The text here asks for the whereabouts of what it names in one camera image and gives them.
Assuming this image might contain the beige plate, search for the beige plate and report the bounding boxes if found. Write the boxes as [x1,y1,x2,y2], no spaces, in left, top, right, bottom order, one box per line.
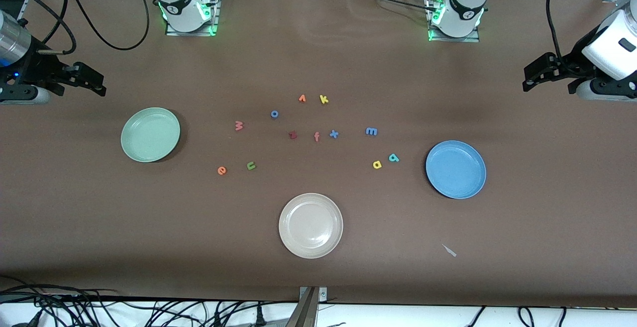
[278,193,344,259]

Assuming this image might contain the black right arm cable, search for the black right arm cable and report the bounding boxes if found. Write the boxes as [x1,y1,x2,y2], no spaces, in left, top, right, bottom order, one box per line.
[20,0,151,57]

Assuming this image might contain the blue plate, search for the blue plate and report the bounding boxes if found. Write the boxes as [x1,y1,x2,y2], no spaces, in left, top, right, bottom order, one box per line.
[425,140,487,200]

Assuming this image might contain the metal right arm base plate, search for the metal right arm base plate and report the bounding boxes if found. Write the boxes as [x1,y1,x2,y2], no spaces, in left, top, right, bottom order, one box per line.
[165,0,220,37]

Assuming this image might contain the tangled black cables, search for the tangled black cables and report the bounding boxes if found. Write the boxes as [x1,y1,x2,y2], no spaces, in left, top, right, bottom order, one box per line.
[0,275,299,327]

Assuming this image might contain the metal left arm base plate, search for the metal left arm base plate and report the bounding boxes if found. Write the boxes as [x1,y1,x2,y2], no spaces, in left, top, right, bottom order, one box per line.
[426,0,481,43]

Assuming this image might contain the aluminium profile beam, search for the aluminium profile beam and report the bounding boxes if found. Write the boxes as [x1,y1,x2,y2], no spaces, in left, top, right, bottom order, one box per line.
[285,287,319,327]

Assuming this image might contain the green plate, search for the green plate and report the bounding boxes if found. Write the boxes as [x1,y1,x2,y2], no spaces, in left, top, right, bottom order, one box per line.
[121,107,181,163]

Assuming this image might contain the brown table cover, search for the brown table cover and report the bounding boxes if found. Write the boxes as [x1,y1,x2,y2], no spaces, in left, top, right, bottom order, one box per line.
[0,0,637,309]

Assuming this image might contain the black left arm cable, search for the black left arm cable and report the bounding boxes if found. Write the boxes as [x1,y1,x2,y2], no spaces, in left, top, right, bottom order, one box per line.
[545,0,565,64]

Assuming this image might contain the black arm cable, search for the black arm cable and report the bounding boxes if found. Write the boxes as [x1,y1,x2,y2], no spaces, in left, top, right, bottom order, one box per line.
[545,0,565,64]
[20,0,151,57]

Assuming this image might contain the small metal bracket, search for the small metal bracket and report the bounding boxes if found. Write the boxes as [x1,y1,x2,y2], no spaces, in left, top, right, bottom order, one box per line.
[299,286,328,303]

